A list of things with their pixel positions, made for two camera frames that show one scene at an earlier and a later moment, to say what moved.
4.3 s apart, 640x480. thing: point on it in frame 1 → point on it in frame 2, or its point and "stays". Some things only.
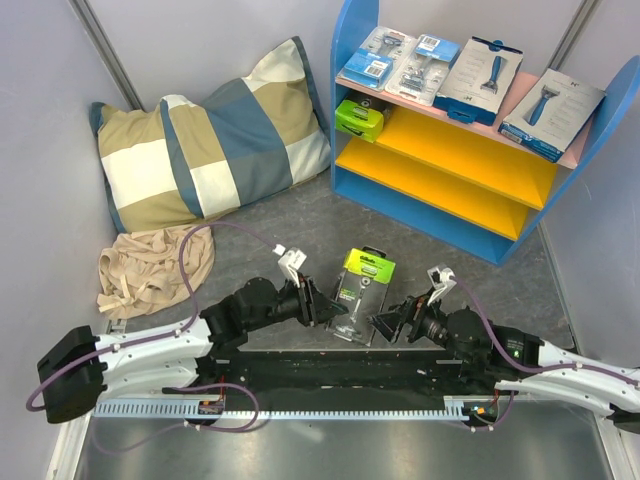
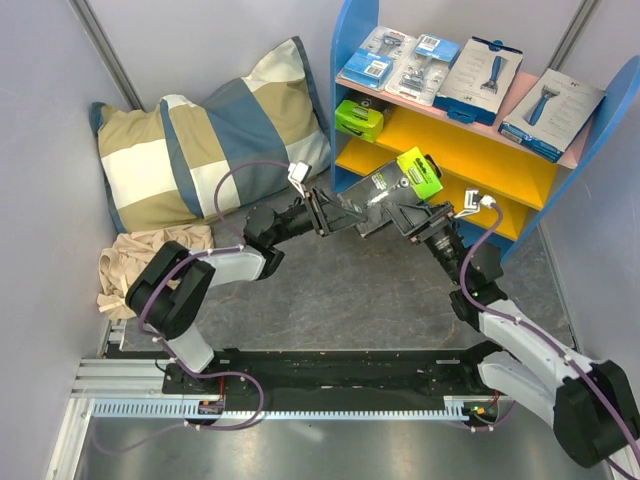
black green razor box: x=362 y=116 stays
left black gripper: x=314 y=306 → x=316 y=198
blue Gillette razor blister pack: x=377 y=57 stays
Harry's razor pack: x=476 y=85 stays
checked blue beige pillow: x=190 y=159 stays
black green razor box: x=361 y=287 → x=412 y=177
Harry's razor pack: x=551 y=114 stays
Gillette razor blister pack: x=422 y=70 stays
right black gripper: x=412 y=311 → x=409 y=217
